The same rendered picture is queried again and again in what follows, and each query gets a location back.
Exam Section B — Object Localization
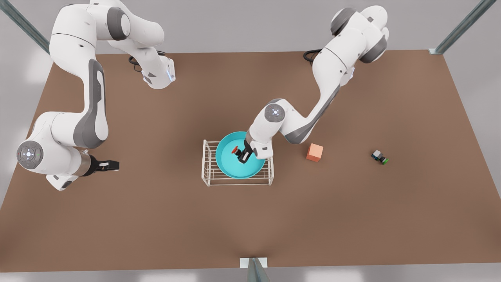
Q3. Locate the silver frame post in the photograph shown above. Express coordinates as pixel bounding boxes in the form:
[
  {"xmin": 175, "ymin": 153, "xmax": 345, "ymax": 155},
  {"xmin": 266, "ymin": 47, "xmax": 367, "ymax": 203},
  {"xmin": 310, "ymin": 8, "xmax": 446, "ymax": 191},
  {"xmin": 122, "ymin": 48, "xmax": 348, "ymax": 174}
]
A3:
[
  {"xmin": 240, "ymin": 257, "xmax": 270, "ymax": 282},
  {"xmin": 0, "ymin": 0, "xmax": 51, "ymax": 55},
  {"xmin": 429, "ymin": 0, "xmax": 497, "ymax": 55}
]

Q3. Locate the teal plate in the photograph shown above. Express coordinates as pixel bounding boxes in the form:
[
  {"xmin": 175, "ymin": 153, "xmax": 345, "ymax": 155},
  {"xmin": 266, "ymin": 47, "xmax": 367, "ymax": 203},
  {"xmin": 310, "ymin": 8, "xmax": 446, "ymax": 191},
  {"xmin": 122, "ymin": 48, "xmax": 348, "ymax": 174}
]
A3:
[{"xmin": 216, "ymin": 131, "xmax": 266, "ymax": 179}]

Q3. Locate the white wire shelf rack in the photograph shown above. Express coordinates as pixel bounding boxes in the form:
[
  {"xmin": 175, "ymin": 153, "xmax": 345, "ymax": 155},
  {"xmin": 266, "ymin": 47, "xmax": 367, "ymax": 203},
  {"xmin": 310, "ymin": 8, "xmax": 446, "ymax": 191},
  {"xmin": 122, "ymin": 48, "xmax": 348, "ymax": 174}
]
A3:
[{"xmin": 201, "ymin": 139, "xmax": 274, "ymax": 187}]

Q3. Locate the black cable loop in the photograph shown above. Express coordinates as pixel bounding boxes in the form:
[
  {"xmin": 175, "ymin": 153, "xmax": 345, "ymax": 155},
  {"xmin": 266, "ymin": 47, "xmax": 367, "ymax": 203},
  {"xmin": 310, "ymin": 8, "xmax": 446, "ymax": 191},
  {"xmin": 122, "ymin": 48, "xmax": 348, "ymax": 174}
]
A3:
[
  {"xmin": 303, "ymin": 49, "xmax": 323, "ymax": 65},
  {"xmin": 128, "ymin": 50, "xmax": 167, "ymax": 73}
]

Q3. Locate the orange cube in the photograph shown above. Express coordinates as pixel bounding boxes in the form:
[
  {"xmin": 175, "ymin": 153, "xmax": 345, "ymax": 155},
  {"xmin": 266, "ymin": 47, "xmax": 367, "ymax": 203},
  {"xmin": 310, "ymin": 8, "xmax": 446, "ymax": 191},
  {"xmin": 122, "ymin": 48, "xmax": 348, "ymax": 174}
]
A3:
[{"xmin": 306, "ymin": 143, "xmax": 324, "ymax": 162}]

